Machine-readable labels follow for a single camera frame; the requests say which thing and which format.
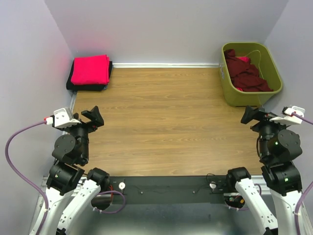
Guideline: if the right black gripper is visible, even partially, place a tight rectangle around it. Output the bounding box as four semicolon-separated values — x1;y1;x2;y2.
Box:
240;103;291;160

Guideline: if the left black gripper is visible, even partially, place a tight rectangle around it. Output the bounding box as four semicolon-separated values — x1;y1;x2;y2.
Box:
64;105;104;162

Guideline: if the maroon t shirt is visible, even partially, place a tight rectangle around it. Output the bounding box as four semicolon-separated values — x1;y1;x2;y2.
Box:
224;49;273;92

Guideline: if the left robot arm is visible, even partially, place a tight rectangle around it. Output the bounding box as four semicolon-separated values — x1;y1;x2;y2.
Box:
30;106;110;235

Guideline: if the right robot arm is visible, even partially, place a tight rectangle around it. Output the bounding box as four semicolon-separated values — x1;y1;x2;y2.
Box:
225;106;305;235

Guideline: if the folded black t shirt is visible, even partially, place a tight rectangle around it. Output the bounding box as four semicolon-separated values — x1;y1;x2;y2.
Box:
66;61;112;92

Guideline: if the folded pink t shirt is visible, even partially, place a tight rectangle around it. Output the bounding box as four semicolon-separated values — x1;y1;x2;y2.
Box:
71;55;110;85

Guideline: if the pink t shirt in bin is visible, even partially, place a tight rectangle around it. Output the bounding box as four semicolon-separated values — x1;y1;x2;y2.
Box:
237;56;251;64

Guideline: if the olive green plastic bin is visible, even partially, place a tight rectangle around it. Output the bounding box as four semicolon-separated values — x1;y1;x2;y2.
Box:
219;42;283;106

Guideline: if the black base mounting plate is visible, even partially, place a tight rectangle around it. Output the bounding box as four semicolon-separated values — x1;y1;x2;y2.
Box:
110;174;239;205

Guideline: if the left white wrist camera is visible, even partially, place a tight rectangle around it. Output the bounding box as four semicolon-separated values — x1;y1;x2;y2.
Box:
44;107;81;129

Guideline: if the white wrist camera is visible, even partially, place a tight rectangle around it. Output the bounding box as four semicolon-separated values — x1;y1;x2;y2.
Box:
44;107;81;129
269;106;306;126

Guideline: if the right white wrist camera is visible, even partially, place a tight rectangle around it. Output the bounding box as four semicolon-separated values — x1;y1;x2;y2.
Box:
269;106;306;126

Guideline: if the aluminium frame rail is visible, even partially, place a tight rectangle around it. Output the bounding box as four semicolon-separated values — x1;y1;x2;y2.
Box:
113;63;219;68

